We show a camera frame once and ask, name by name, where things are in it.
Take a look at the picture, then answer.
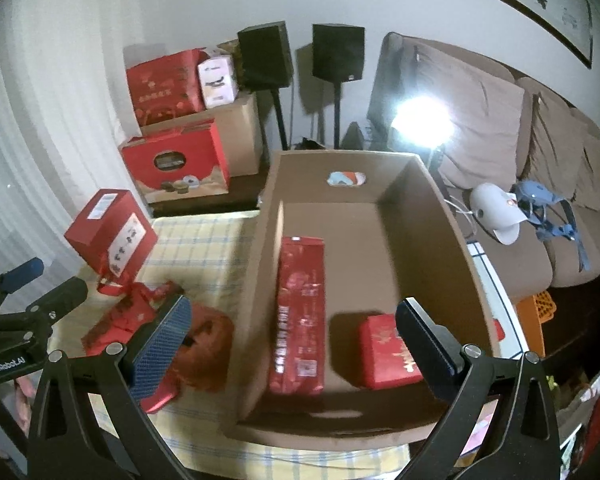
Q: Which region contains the brown cardboard carton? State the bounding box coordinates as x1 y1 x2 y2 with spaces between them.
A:
140 95 263 178

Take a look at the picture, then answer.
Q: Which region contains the yellow plaid tablecloth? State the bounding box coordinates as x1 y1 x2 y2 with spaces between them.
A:
45 210 416 471

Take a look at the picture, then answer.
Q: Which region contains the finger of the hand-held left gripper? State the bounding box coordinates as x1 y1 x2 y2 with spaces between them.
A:
0 257 46 295
24 277 90 327

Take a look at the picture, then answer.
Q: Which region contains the bright lamp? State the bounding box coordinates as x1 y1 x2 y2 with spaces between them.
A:
390 97 456 171

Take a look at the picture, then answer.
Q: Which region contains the red box with window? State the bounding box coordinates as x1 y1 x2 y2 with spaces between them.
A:
120 120 231 204

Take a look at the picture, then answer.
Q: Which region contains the dark red round bag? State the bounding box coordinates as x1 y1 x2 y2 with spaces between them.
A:
177 302 236 393

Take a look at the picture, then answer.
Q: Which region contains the large cardboard box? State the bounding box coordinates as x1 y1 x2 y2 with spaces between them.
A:
220 150 501 453

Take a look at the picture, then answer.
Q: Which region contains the orange plastic crate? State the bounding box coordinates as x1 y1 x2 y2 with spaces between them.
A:
515 292 558 358

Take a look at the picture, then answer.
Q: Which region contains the medium brown sofa cushion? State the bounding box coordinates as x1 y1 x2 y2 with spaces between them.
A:
517 77 588 196

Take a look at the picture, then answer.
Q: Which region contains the red ribbon-handled gift box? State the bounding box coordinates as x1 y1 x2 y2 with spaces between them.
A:
64 189 157 296

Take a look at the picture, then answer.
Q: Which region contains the small red box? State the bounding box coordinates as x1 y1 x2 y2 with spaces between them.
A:
357 314 426 390

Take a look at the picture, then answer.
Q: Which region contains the white rounded plastic device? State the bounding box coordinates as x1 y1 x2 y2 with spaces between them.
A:
469 182 526 246

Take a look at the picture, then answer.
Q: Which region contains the person's left hand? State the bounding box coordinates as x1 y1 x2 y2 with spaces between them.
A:
0 377 38 413

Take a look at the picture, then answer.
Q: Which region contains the large red gift box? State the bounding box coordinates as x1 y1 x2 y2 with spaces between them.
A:
125 49 207 126

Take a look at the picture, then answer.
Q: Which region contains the flat red gift packet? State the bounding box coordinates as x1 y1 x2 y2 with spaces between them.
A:
81 282 186 413

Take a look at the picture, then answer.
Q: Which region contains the long red box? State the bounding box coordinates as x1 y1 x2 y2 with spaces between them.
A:
269 236 327 396

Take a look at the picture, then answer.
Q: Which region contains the large brown sofa cushion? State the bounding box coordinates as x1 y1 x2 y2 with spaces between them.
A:
415 42 526 188

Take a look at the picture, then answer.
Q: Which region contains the white carton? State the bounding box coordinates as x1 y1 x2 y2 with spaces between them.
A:
197 55 240 109

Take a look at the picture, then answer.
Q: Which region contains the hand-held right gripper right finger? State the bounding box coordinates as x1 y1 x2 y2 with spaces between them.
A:
396 298 562 480

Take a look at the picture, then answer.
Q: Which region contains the black speaker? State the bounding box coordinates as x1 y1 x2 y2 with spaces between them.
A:
312 23 366 82
237 21 294 92

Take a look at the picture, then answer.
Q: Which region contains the grey bag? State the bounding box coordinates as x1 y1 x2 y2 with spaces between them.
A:
342 122 377 152

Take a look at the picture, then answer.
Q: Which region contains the black speaker stand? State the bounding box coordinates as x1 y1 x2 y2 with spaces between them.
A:
332 80 343 150
267 87 290 151

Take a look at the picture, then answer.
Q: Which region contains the blue strapped plastic toy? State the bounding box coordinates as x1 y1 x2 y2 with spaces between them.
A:
510 180 593 271

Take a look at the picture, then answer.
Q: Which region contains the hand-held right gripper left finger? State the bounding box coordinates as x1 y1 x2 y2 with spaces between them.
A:
27 295 201 480

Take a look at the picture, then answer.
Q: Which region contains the white curtain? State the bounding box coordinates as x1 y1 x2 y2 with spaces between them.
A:
0 0 146 281

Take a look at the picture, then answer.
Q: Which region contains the framed ink painting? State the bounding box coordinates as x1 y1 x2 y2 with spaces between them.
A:
420 0 595 70

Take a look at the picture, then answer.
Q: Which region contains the brown sofa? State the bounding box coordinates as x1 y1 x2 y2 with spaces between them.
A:
367 32 600 301

